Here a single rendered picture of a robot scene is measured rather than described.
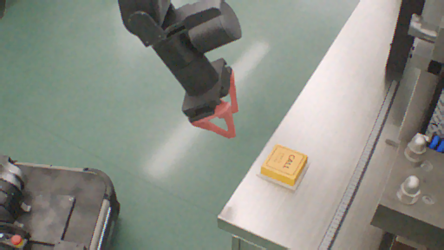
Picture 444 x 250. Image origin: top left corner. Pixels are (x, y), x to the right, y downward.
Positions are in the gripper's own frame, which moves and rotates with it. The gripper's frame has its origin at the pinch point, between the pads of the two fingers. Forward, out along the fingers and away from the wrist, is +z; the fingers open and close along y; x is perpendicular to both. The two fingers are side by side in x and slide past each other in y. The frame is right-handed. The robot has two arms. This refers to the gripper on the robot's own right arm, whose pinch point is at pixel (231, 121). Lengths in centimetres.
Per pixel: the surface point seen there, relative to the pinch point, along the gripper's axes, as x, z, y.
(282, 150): -2.3, 15.4, 5.3
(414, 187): -26.2, 12.4, -13.8
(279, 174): -1.7, 15.5, -0.5
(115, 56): 123, 51, 156
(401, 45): -31, 25, 37
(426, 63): -34.0, 10.6, 10.4
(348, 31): -18, 27, 54
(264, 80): 45, 95, 140
